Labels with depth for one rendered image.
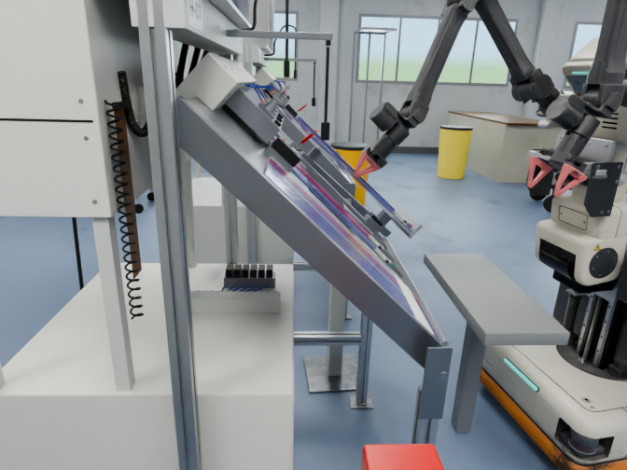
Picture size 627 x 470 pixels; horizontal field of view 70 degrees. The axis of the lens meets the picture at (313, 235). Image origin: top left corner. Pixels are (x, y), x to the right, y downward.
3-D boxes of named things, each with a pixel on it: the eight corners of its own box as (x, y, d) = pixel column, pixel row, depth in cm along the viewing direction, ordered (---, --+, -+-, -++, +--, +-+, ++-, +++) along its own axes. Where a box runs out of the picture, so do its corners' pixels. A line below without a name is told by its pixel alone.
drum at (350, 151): (365, 202, 483) (369, 142, 462) (370, 214, 444) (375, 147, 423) (327, 201, 482) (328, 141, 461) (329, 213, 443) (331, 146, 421)
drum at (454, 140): (460, 173, 655) (466, 125, 632) (471, 180, 613) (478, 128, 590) (430, 172, 653) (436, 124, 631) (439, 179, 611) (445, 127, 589)
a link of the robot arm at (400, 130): (414, 133, 134) (408, 130, 139) (399, 117, 132) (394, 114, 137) (397, 150, 136) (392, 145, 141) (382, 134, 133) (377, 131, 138)
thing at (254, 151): (295, 176, 147) (306, 165, 146) (296, 247, 85) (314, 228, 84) (218, 102, 139) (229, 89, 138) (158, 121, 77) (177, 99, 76)
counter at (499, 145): (483, 156, 819) (490, 112, 793) (552, 184, 602) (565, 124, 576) (443, 155, 815) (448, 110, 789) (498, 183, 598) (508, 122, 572)
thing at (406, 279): (372, 252, 157) (387, 238, 156) (424, 365, 95) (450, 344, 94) (369, 250, 157) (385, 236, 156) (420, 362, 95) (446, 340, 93)
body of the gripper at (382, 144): (369, 152, 133) (386, 134, 131) (364, 146, 143) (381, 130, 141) (383, 167, 135) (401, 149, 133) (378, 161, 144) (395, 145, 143)
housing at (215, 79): (226, 115, 140) (257, 81, 137) (192, 131, 94) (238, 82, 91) (206, 95, 138) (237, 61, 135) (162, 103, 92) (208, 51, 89)
